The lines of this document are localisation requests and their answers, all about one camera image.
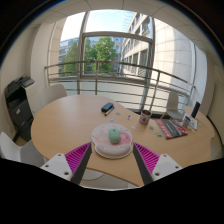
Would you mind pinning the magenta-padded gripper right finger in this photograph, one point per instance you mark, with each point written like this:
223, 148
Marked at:
148, 157

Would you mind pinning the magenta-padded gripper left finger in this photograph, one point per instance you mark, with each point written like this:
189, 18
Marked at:
77, 156

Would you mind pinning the mint green computer mouse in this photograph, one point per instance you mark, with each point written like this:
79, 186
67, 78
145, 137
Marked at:
114, 135

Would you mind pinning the pink and white mouse pad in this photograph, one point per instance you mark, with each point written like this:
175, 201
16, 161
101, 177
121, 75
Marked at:
111, 150

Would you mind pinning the red magazine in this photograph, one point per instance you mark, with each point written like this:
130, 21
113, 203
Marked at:
171, 128

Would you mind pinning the printed white mug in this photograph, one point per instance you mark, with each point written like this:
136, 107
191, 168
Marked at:
145, 117

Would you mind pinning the small printed can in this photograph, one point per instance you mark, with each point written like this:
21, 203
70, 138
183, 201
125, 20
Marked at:
186, 121

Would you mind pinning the blue pen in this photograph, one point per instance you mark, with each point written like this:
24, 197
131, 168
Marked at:
109, 111

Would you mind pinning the blue and white booklet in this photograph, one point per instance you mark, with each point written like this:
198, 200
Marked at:
193, 124

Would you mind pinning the black stapler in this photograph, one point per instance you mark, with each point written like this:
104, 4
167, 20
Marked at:
107, 106

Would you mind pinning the white chair with wooden legs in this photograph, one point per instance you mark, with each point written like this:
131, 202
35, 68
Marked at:
13, 151

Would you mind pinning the black cylindrical speaker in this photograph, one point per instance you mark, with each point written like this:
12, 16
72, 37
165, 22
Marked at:
195, 109

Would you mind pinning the metal balcony railing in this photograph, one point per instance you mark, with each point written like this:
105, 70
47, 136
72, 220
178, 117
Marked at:
110, 61

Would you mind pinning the white table pedestal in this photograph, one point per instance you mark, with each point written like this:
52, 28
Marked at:
93, 174

